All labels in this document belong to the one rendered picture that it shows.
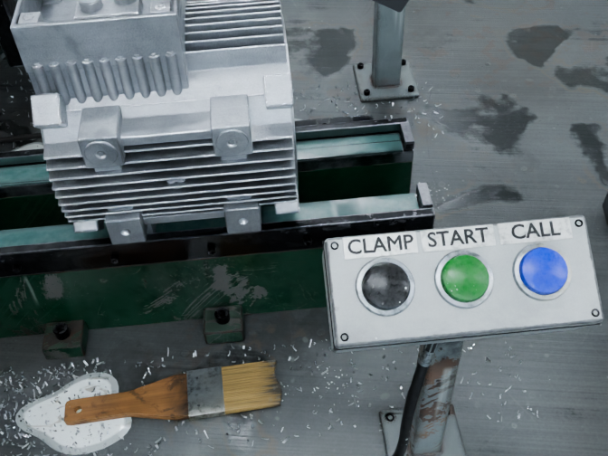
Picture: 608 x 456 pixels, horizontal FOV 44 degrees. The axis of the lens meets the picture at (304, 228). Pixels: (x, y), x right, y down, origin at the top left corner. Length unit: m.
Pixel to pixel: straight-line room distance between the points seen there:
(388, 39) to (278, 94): 0.44
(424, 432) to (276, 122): 0.29
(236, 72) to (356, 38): 0.56
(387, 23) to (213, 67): 0.42
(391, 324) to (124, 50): 0.29
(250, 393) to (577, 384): 0.31
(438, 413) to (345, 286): 0.20
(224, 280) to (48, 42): 0.29
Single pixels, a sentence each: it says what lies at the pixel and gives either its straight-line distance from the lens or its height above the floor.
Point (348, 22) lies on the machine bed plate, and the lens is 1.19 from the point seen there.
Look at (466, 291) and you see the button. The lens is 0.48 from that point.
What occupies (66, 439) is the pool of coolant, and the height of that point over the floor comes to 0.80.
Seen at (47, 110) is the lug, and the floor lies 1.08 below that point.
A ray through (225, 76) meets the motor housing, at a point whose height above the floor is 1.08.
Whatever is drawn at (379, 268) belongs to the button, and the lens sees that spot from 0.47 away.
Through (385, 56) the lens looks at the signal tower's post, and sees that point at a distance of 1.03.
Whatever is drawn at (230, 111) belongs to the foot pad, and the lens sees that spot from 0.59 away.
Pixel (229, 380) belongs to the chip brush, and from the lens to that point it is 0.75.
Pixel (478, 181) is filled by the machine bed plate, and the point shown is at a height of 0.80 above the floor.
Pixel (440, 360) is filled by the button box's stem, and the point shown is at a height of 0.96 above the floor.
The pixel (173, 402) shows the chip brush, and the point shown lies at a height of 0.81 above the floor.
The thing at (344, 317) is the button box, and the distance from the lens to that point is 0.48.
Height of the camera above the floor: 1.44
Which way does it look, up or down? 48 degrees down
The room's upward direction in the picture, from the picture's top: 3 degrees counter-clockwise
